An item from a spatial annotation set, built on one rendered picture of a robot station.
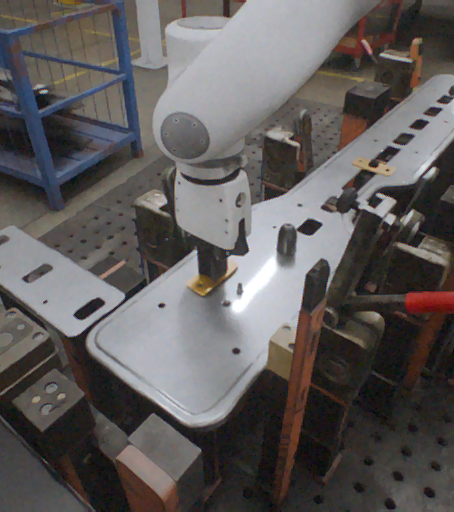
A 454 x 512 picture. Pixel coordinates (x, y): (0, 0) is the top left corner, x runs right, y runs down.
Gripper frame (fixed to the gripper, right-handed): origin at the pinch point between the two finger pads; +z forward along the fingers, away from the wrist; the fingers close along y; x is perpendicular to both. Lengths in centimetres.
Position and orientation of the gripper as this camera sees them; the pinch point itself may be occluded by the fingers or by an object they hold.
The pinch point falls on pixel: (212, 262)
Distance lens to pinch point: 65.4
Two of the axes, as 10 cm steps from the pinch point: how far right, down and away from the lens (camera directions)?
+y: -7.9, -3.9, 4.7
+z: 0.0, 7.7, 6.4
